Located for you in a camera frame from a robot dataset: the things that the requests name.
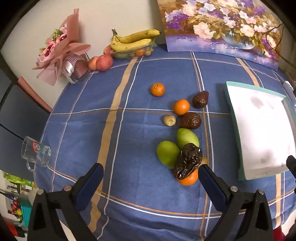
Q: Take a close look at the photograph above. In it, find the white tray with teal rim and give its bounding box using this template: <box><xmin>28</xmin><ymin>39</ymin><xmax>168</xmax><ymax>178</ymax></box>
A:
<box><xmin>223</xmin><ymin>81</ymin><xmax>296</xmax><ymax>181</ymax></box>

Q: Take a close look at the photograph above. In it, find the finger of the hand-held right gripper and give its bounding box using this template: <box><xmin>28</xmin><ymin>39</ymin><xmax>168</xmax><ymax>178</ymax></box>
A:
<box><xmin>286</xmin><ymin>156</ymin><xmax>296</xmax><ymax>183</ymax></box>

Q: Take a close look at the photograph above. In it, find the yellow banana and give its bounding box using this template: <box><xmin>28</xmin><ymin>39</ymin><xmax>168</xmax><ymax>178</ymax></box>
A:
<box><xmin>110</xmin><ymin>29</ymin><xmax>152</xmax><ymax>52</ymax></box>
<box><xmin>115</xmin><ymin>29</ymin><xmax>162</xmax><ymax>44</ymax></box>

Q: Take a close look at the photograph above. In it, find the orange with stem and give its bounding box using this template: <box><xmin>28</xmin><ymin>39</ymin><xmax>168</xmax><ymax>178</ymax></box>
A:
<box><xmin>179</xmin><ymin>169</ymin><xmax>199</xmax><ymax>186</ymax></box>
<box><xmin>151</xmin><ymin>83</ymin><xmax>166</xmax><ymax>97</ymax></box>

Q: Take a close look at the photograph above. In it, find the small round green mango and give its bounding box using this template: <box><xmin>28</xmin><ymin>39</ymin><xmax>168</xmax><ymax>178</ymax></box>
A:
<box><xmin>157</xmin><ymin>141</ymin><xmax>181</xmax><ymax>169</ymax></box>

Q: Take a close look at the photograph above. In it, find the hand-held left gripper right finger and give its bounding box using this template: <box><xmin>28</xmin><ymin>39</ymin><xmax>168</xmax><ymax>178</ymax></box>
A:
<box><xmin>198</xmin><ymin>164</ymin><xmax>274</xmax><ymax>241</ymax></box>

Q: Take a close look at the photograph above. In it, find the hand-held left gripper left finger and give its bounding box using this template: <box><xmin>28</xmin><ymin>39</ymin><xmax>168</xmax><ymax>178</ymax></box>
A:
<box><xmin>27</xmin><ymin>163</ymin><xmax>104</xmax><ymax>241</ymax></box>

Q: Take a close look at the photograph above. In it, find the large long green mango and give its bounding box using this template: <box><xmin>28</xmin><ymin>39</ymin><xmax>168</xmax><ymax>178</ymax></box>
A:
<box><xmin>177</xmin><ymin>128</ymin><xmax>200</xmax><ymax>149</ymax></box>

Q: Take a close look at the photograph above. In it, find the flower painting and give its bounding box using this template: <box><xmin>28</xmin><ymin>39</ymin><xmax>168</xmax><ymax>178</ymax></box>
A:
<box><xmin>157</xmin><ymin>0</ymin><xmax>285</xmax><ymax>70</ymax></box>

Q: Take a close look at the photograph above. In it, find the black cable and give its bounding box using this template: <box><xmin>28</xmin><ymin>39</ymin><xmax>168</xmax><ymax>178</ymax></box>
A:
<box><xmin>265</xmin><ymin>23</ymin><xmax>296</xmax><ymax>67</ymax></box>

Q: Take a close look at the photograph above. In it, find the clear plastic fruit container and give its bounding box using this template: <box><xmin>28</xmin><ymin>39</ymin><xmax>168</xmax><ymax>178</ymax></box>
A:
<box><xmin>110</xmin><ymin>43</ymin><xmax>156</xmax><ymax>61</ymax></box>

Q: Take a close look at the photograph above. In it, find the blue plaid tablecloth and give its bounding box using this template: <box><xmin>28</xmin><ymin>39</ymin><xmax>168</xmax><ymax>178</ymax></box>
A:
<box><xmin>33</xmin><ymin>50</ymin><xmax>296</xmax><ymax>241</ymax></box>

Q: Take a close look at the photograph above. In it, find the pink flower bouquet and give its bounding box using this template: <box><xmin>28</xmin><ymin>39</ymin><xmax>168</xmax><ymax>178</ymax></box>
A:
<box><xmin>32</xmin><ymin>9</ymin><xmax>91</xmax><ymax>87</ymax></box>

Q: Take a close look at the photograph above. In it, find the long wrinkled dark dried date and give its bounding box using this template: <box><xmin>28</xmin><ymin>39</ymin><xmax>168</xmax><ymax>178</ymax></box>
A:
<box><xmin>173</xmin><ymin>143</ymin><xmax>203</xmax><ymax>180</ymax></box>

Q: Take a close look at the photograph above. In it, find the pear-shaped dark dried date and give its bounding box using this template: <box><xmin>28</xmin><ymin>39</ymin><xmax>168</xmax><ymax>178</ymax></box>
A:
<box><xmin>192</xmin><ymin>90</ymin><xmax>209</xmax><ymax>108</ymax></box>

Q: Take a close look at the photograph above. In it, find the smooth orange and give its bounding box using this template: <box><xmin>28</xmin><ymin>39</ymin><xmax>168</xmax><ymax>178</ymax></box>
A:
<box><xmin>173</xmin><ymin>99</ymin><xmax>190</xmax><ymax>115</ymax></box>

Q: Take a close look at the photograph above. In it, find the glass mug with red logo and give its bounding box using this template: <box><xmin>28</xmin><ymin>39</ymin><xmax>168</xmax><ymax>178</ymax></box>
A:
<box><xmin>21</xmin><ymin>136</ymin><xmax>51</xmax><ymax>172</ymax></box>

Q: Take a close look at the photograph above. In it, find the large red apple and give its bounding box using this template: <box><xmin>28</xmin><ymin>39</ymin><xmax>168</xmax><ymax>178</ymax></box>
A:
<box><xmin>96</xmin><ymin>54</ymin><xmax>113</xmax><ymax>72</ymax></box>

